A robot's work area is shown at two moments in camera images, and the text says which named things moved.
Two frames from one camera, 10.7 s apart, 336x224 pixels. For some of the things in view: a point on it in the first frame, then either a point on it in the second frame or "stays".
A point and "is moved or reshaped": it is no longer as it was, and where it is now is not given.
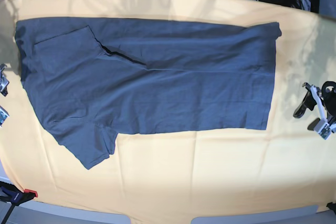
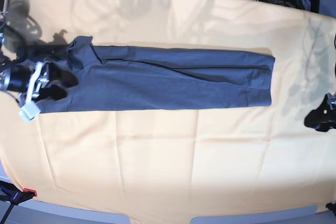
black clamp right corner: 332,206 stays
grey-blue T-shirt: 91,78 is moved or reshaped
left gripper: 4,81 to 31,80
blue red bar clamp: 10,193 stays
